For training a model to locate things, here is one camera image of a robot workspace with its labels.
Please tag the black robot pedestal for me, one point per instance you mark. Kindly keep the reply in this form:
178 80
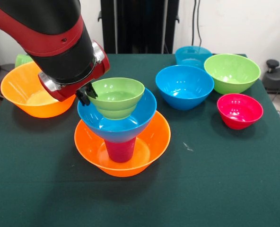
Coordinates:
140 23

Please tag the dark green table cloth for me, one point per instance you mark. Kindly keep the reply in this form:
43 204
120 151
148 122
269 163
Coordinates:
211 189

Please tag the small pink plastic bowl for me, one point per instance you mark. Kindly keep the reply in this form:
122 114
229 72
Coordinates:
239 108

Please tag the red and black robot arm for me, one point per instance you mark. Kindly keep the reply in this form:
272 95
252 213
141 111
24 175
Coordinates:
47 35

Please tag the small green plastic bowl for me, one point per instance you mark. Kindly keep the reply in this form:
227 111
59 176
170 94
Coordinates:
118 94

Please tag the blue plastic bowl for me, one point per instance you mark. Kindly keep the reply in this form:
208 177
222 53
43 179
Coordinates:
144 113
183 82

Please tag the green plastic cup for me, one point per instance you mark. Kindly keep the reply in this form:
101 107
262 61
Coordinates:
21 60

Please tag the purple plastic cup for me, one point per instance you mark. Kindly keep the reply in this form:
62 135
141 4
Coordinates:
119 151

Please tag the black stand base with knob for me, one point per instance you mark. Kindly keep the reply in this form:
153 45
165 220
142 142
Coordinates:
279 78

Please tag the large green plastic bowl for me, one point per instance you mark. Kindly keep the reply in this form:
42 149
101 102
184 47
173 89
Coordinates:
232 68

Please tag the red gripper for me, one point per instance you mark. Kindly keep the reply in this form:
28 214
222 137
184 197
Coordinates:
83 85

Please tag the small translucent blue bowl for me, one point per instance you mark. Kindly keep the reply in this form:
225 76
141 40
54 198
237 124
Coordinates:
193 55

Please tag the large orange plastic bowl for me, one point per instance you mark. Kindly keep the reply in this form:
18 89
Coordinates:
156 142
19 94

